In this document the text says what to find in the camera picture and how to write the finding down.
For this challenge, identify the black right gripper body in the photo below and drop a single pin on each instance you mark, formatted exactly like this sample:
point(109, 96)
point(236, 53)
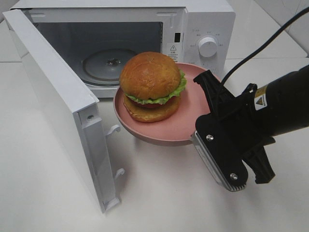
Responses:
point(235, 116)

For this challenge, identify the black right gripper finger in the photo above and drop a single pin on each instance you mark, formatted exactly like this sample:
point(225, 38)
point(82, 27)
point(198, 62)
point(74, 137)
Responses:
point(258, 161)
point(221, 102)

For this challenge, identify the pink round plate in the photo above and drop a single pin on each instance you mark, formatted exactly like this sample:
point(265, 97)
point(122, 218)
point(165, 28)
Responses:
point(178, 128)

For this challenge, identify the burger with lettuce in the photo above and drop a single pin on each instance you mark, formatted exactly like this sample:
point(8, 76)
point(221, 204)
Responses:
point(152, 85)

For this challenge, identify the white microwave door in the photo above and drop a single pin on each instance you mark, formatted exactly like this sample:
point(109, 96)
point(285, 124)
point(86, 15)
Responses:
point(45, 50)

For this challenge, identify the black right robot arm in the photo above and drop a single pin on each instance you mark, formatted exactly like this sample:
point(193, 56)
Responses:
point(282, 105)

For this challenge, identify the upper white microwave knob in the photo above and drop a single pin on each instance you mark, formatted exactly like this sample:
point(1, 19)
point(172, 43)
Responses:
point(207, 46)

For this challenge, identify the white microwave oven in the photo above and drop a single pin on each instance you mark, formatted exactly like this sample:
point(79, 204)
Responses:
point(170, 27)

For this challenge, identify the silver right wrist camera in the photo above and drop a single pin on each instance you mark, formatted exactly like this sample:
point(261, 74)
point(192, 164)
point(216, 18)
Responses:
point(219, 154)

